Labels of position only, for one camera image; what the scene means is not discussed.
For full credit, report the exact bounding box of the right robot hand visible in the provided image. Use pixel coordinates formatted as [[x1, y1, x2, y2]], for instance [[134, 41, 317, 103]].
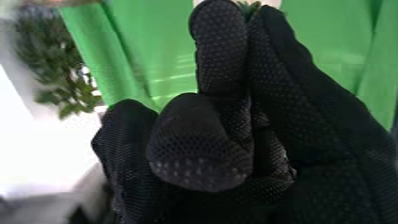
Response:
[[88, 0, 398, 224]]

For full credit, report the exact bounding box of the green leafy plant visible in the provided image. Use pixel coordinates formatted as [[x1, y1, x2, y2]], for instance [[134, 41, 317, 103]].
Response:
[[14, 4, 106, 120]]

